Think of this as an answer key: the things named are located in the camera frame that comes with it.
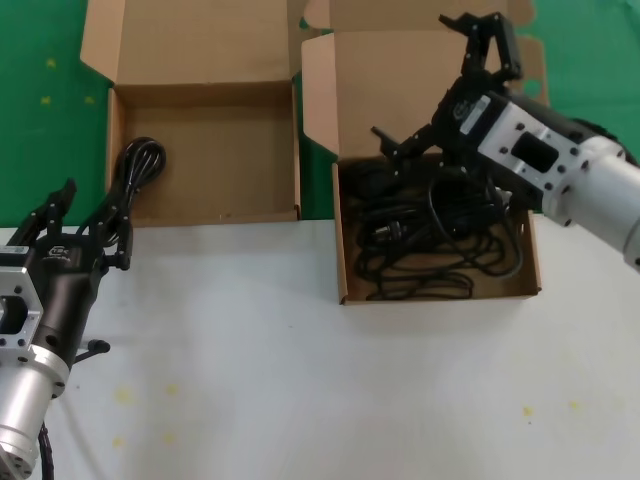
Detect open cardboard box, holed flap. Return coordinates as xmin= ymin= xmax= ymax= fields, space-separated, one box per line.
xmin=298 ymin=0 xmax=554 ymax=306

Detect tangled thin black cables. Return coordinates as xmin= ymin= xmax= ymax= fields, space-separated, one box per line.
xmin=349 ymin=194 xmax=525 ymax=302

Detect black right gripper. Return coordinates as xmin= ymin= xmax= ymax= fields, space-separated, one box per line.
xmin=372 ymin=12 xmax=525 ymax=169

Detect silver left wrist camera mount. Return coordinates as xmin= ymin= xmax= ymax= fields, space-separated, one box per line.
xmin=0 ymin=247 xmax=49 ymax=357

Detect plain open cardboard box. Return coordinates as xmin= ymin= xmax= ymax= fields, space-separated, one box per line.
xmin=79 ymin=0 xmax=304 ymax=227

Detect left wrist black cable connector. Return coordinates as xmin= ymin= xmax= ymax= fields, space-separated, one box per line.
xmin=74 ymin=338 xmax=112 ymax=364

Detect left arm black cable harness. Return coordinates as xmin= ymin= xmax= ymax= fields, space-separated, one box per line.
xmin=37 ymin=419 xmax=56 ymax=480

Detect green table cloth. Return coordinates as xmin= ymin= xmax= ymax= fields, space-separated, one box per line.
xmin=0 ymin=0 xmax=640 ymax=229

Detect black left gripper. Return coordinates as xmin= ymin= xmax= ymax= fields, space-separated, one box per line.
xmin=12 ymin=178 xmax=134 ymax=365

